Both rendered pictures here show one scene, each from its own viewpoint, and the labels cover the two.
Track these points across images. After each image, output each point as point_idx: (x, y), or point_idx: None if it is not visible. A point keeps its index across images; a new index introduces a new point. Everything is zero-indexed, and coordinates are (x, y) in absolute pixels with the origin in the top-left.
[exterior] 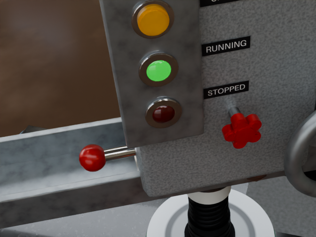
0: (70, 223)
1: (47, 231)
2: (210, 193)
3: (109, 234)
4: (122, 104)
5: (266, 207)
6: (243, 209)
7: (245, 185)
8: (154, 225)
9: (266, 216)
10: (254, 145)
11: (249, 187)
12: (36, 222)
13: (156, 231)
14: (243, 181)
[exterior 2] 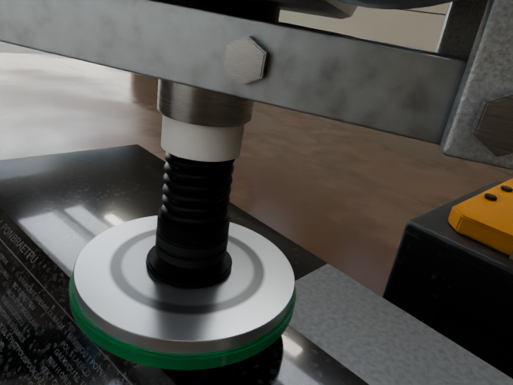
0: (72, 207)
1: (42, 202)
2: (181, 127)
3: (95, 233)
4: None
5: (313, 304)
6: (266, 264)
7: (304, 272)
8: (133, 224)
9: (291, 286)
10: None
11: (308, 276)
12: (44, 192)
13: (129, 229)
14: (222, 85)
